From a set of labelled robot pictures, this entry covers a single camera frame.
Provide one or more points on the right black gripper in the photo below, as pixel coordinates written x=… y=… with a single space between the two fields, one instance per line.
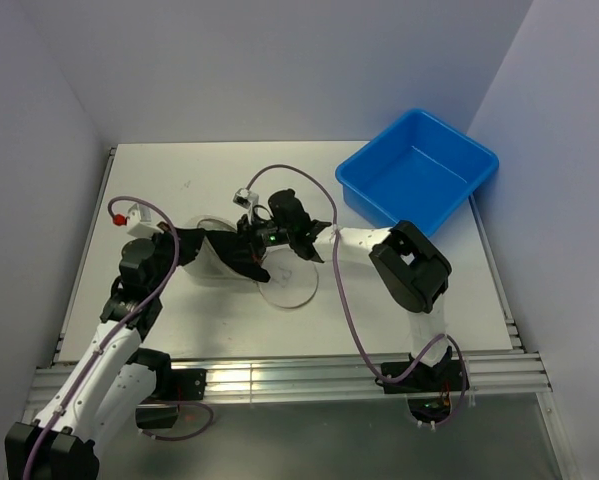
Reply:
x=248 y=233

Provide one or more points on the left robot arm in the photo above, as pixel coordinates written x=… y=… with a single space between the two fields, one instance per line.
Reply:
x=66 y=438

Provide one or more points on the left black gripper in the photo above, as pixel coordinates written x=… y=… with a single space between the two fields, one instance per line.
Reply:
x=165 y=237

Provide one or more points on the blue plastic bin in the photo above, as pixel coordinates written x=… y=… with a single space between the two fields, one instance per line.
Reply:
x=419 y=169

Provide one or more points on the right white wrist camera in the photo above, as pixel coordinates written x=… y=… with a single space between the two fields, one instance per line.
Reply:
x=247 y=200

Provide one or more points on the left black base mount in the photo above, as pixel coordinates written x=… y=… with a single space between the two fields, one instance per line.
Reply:
x=176 y=390

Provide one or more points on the black garment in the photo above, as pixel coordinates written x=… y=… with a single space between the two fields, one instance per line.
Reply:
x=215 y=254

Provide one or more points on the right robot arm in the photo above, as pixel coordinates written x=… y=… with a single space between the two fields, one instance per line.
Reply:
x=414 y=272

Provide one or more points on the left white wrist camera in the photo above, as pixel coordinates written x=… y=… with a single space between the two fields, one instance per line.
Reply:
x=137 y=221

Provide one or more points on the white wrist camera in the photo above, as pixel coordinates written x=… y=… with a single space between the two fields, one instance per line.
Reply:
x=247 y=200
x=137 y=221

